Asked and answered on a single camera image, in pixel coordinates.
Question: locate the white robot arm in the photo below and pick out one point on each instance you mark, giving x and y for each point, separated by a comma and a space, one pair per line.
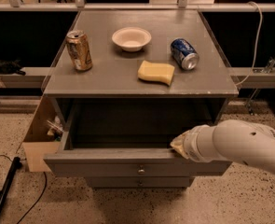
243, 142

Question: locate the metal railing frame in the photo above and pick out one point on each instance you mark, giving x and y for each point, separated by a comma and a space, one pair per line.
199, 5

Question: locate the yellow sponge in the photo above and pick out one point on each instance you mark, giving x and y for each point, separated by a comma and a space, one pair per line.
157, 72

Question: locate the black floor bar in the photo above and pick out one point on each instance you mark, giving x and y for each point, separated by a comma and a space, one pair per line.
15, 165

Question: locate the blue soda can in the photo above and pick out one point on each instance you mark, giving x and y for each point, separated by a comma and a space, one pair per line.
184, 54

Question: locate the grey top drawer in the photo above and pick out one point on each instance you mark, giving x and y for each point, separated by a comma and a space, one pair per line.
76, 157

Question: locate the black object on ledge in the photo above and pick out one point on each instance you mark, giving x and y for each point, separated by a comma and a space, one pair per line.
11, 67

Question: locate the white paper bowl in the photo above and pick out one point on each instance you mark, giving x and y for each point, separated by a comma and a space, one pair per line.
131, 39

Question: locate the cardboard side box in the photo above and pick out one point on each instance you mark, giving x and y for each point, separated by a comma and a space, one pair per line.
36, 142

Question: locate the gold soda can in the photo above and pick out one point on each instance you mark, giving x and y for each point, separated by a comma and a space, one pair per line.
78, 49

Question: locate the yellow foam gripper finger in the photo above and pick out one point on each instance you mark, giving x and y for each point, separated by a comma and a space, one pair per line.
178, 144

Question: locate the crumpled trash in box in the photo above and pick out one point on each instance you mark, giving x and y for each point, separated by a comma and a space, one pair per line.
55, 129

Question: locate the grey drawer cabinet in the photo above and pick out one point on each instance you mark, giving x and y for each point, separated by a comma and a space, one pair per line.
115, 106

